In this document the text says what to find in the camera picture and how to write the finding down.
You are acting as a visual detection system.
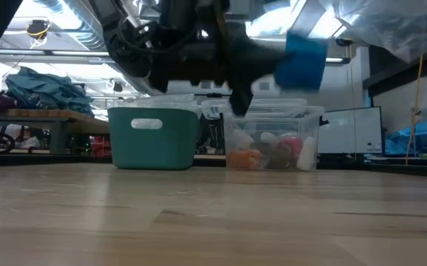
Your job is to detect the orange bandage roll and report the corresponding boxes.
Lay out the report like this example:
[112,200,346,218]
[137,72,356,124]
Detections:
[227,149,262,171]

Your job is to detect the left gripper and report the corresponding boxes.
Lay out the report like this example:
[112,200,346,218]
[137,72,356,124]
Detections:
[148,21,294,117]

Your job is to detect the teal cloth pile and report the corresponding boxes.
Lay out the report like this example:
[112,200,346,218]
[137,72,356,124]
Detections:
[5,66,95,116]

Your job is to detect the red bandage roll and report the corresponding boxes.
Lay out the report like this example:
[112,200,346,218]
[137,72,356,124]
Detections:
[278,136,304,158]

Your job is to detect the brown bandage roll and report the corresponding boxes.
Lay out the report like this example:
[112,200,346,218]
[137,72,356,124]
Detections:
[261,142,293,171]

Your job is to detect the blue bandage roll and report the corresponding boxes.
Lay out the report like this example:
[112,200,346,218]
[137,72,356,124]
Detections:
[274,31,329,92]

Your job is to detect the clear zip bag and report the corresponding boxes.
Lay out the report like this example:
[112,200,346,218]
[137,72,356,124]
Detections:
[318,0,427,64]

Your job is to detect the white board panel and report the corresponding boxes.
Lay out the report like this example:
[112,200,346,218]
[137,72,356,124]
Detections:
[316,106,383,154]

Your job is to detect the long strip light fixture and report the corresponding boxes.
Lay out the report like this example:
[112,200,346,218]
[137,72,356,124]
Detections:
[0,47,351,64]

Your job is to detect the wooden workbench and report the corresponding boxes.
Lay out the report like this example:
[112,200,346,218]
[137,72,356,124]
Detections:
[0,107,111,155]

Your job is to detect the silver ceiling duct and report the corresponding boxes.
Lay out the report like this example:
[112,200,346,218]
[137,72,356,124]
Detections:
[32,0,155,97]

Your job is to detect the white bandage roll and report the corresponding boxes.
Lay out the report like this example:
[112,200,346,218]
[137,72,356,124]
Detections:
[296,136,317,171]
[260,132,278,145]
[231,129,255,151]

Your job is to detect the teal plastic basket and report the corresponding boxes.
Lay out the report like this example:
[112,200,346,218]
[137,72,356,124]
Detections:
[107,106,202,171]

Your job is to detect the blue plastic bin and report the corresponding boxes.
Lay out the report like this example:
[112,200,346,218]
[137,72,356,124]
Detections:
[385,117,427,155]

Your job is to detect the red storage bins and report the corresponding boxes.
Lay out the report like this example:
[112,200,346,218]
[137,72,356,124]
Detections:
[89,135,112,158]

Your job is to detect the clear plastic storage box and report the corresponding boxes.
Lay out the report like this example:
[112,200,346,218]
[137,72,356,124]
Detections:
[200,98,325,173]

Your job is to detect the black ceiling device yellow cable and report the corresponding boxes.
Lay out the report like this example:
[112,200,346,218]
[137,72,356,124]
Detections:
[26,20,52,48]

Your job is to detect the purple bag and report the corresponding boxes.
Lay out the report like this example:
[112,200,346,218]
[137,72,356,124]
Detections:
[0,91,17,114]

